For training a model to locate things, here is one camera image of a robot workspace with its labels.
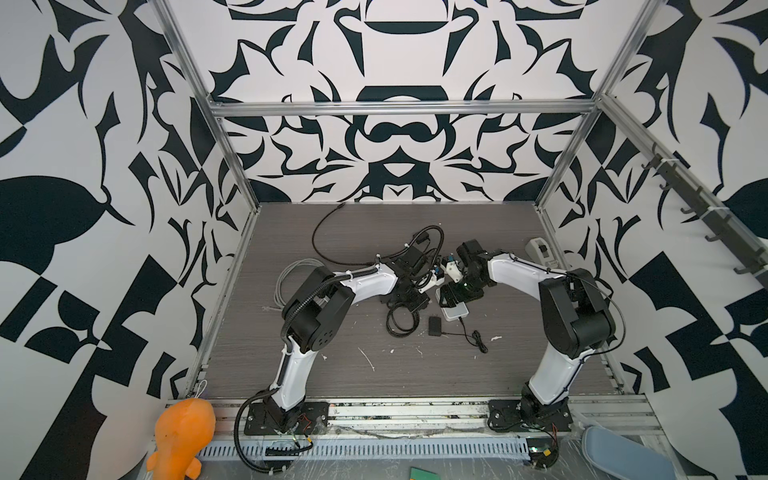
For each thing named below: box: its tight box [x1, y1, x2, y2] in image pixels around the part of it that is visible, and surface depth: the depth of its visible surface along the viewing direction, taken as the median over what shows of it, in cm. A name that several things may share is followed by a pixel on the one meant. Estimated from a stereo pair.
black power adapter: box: [428, 316, 442, 337], surface depth 91 cm
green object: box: [410, 466, 442, 480], surface depth 68 cm
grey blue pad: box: [582, 426, 677, 480], surface depth 71 cm
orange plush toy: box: [146, 398, 216, 480], surface depth 67 cm
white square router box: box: [440, 302, 469, 321], surface depth 91 cm
